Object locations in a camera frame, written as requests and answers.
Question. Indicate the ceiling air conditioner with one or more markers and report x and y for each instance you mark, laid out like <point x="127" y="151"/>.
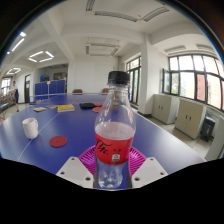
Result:
<point x="102" y="50"/>

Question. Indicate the clear red-labelled drink bottle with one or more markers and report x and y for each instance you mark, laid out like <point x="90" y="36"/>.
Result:
<point x="114" y="146"/>

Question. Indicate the beige two-door cabinet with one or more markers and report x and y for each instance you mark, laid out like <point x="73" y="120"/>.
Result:
<point x="190" y="118"/>
<point x="164" y="108"/>

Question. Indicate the wide dark-framed window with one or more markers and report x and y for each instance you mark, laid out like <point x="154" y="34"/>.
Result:
<point x="195" y="81"/>

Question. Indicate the tall dark-framed window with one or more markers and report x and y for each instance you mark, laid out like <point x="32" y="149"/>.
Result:
<point x="134" y="80"/>

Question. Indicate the black bin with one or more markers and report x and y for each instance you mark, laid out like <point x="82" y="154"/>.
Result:
<point x="207" y="129"/>

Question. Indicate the flat round red coaster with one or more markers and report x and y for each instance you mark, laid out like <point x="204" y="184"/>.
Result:
<point x="58" y="141"/>

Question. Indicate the blue folded partition boards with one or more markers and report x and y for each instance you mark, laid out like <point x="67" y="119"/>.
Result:
<point x="50" y="87"/>

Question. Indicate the small yellow and blue book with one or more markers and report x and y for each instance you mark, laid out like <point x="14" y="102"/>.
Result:
<point x="40" y="109"/>

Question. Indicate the dark door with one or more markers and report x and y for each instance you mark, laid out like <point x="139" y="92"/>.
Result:
<point x="27" y="88"/>

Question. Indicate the black paddle case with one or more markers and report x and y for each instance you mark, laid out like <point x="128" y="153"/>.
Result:
<point x="87" y="105"/>

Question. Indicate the ceiling lights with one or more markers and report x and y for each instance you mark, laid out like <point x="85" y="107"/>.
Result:
<point x="49" y="54"/>

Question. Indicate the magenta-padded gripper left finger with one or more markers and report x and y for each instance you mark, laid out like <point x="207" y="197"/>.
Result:
<point x="75" y="171"/>

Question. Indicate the thin brown booklet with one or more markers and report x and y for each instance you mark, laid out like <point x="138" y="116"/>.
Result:
<point x="52" y="106"/>

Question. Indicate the brown chair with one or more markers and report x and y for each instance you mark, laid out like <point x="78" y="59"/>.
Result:
<point x="105" y="90"/>
<point x="77" y="91"/>

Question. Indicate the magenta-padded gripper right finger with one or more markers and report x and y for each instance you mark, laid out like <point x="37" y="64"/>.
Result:
<point x="148" y="171"/>

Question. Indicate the person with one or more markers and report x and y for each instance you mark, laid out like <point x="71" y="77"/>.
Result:
<point x="15" y="95"/>

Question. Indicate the white cup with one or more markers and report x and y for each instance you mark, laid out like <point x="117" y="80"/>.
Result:
<point x="30" y="128"/>

